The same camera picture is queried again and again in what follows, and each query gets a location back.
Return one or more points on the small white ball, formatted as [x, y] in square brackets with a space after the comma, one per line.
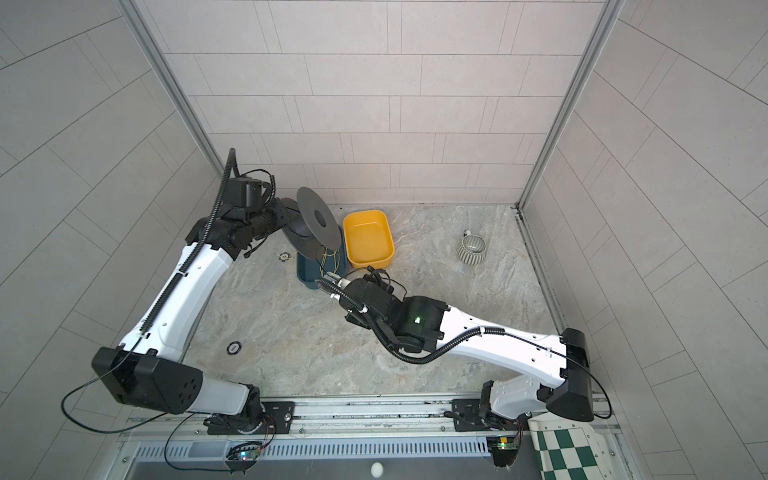
[376, 470]

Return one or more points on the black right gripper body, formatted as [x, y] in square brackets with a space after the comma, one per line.
[356, 317]

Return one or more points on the aluminium corner profile right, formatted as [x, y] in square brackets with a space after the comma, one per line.
[605, 22]

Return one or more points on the green white checkered cloth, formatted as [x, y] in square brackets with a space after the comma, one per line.
[567, 449]

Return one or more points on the aluminium corner profile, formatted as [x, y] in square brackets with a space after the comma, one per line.
[605, 22]
[151, 50]

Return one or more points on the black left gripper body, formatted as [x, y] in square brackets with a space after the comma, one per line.
[268, 220]

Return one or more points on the aluminium corner profile left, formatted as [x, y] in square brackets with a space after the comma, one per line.
[151, 50]

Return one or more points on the yellow plastic bin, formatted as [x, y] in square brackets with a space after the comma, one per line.
[368, 239]

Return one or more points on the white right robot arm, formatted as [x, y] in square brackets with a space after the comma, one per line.
[553, 370]

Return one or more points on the grey perforated cable spool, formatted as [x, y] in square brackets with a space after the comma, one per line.
[312, 229]

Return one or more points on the striped ceramic mug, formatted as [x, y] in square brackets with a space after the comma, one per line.
[472, 249]

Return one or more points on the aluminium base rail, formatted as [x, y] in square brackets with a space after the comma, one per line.
[377, 428]

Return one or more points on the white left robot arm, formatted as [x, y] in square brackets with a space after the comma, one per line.
[146, 369]

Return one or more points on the teal plastic bin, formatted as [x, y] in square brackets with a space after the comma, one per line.
[307, 270]

